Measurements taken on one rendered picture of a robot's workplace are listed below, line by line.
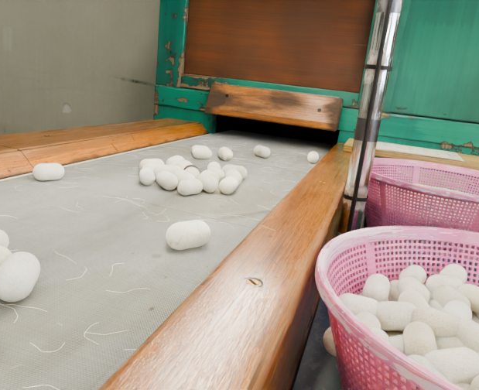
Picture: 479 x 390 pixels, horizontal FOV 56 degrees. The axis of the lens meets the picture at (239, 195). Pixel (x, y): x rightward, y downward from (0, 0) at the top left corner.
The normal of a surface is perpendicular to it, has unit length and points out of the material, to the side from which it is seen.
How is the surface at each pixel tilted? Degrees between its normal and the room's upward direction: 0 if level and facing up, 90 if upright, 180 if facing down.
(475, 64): 90
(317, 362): 0
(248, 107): 67
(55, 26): 90
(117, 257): 0
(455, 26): 90
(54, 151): 45
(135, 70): 90
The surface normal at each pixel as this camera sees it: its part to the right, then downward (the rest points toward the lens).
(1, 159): 0.75, -0.55
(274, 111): -0.25, -0.20
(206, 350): 0.11, -0.96
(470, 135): -0.30, 0.21
